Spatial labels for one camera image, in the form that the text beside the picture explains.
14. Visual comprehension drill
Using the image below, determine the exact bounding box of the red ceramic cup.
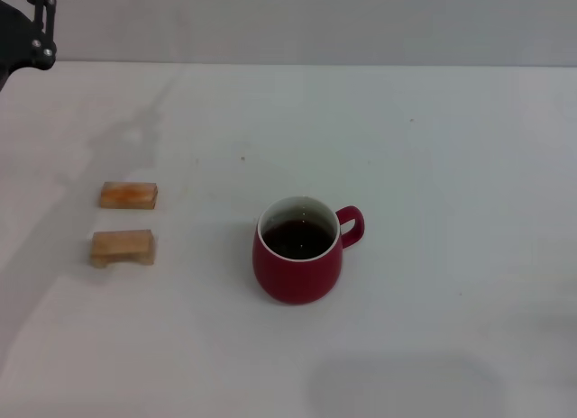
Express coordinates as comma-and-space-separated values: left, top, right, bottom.
252, 195, 366, 305

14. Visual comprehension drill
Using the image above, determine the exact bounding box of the wooden block with orange stain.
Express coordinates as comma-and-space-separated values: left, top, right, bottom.
99, 180, 160, 211

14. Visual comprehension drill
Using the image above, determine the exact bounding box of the dark coffee liquid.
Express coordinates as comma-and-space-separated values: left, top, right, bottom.
261, 218, 335, 260

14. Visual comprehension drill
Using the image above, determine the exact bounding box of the plain notched wooden block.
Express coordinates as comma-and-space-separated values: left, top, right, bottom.
88, 229, 157, 269

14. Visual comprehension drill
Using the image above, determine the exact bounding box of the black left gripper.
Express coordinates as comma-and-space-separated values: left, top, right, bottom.
0, 0, 59, 94

